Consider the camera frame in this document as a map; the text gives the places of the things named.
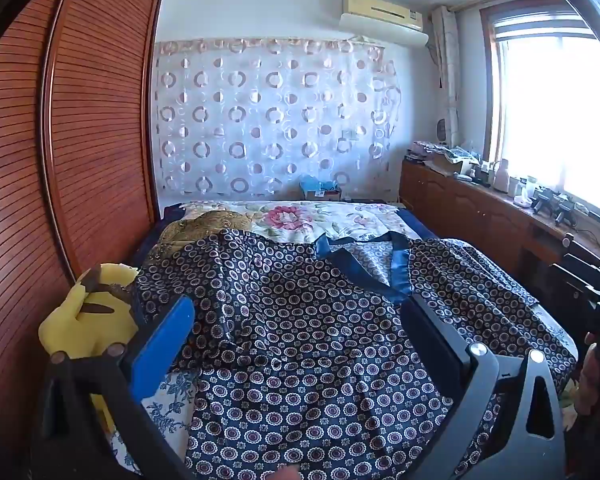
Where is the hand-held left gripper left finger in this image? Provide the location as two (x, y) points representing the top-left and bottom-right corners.
(32, 295), (197, 480)

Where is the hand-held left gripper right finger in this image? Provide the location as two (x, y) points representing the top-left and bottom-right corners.
(394, 294), (567, 480)

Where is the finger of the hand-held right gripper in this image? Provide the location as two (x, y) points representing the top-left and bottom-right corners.
(550, 252), (600, 306)

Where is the navy circle-patterned garment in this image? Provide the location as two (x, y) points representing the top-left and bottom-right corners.
(130, 227), (579, 480)

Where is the person's right hand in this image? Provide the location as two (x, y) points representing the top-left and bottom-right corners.
(577, 332), (600, 441)

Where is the blue-white floral cloth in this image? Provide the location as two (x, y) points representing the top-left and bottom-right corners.
(107, 370), (201, 471)

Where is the black device on cabinet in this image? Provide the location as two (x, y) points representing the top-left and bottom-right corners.
(530, 187), (581, 226)

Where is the yellow plush toy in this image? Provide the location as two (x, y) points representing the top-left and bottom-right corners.
(38, 262), (141, 433)

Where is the dark blue bed sheet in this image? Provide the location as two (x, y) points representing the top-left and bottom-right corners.
(130, 200), (438, 266)

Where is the long wooden cabinet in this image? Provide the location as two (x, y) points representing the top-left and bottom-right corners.
(399, 157), (600, 281)

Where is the white bottle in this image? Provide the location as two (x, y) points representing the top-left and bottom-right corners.
(492, 159), (511, 195)

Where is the golden patterned pillow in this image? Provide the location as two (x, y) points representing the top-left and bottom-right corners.
(157, 210), (253, 261)

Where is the floral bed blanket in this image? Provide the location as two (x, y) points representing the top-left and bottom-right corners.
(160, 200), (423, 261)

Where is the cardboard box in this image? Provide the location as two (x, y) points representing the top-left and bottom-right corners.
(427, 152), (465, 177)

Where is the wooden-framed window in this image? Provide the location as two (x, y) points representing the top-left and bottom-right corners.
(479, 0), (600, 226)

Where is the wooden louvered wardrobe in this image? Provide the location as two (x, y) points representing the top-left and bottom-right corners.
(0, 0), (164, 441)

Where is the patterned window curtain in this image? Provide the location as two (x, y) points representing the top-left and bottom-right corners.
(432, 6), (461, 148)

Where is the circle-patterned sheer wall curtain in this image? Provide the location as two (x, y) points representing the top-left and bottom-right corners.
(152, 35), (403, 201)

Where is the wall air conditioner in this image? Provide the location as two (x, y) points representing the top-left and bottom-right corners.
(339, 0), (430, 48)

